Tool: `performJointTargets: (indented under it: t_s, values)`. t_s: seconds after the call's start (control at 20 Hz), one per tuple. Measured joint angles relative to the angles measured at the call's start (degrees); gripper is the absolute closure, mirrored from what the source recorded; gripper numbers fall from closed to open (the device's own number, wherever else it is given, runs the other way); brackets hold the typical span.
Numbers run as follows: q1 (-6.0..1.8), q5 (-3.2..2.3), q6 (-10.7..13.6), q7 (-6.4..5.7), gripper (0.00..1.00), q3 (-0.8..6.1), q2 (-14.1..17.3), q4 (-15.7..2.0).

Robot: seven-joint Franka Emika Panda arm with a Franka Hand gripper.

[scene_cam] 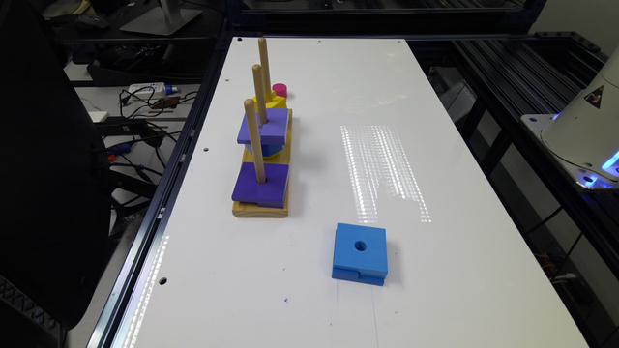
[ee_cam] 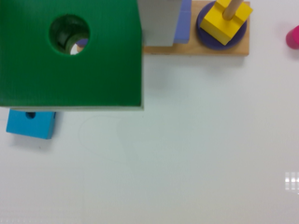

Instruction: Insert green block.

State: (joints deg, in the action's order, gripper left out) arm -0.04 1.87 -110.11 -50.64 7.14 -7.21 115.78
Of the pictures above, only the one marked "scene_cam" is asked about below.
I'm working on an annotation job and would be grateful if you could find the white power strip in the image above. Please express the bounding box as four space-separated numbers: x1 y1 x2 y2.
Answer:
128 82 180 99

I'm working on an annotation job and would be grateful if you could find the black computer mouse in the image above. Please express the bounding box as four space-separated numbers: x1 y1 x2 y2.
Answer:
74 14 109 33

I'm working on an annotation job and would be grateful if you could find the front wooden peg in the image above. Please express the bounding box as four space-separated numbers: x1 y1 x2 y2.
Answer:
244 99 266 184

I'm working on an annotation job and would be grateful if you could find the rear wooden peg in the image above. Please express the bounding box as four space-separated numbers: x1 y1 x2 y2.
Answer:
258 37 272 102

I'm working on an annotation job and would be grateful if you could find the middle wooden peg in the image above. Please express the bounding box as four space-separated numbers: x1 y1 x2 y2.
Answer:
252 64 268 128

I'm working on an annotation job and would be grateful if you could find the silver monitor stand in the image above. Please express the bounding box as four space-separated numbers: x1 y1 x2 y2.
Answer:
120 0 202 36

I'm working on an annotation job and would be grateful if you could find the dark purple square block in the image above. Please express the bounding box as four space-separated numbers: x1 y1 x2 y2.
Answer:
231 162 289 208

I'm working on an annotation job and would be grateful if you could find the blue square block with hole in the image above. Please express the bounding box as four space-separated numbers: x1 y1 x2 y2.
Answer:
332 223 388 286

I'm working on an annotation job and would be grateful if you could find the light purple square block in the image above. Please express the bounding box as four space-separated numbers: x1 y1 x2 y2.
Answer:
237 108 289 145

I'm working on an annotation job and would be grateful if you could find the blue block under purple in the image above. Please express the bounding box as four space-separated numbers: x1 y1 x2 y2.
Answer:
261 145 284 159

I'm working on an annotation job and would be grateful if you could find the yellow block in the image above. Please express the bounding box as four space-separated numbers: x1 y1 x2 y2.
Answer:
266 95 287 108

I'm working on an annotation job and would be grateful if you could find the wooden peg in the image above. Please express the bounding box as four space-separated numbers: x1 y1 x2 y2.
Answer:
252 64 268 128
244 99 266 184
258 37 272 102

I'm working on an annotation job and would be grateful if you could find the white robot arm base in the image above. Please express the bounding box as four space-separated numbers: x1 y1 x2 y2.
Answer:
520 52 618 189

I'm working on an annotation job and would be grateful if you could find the wooden peg base board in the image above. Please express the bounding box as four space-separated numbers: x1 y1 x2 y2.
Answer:
232 109 292 218

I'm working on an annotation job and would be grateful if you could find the black office chair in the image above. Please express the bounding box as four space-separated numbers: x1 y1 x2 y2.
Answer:
1 1 112 347

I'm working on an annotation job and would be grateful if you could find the pink cylinder block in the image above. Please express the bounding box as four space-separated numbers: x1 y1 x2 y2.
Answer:
272 83 288 98

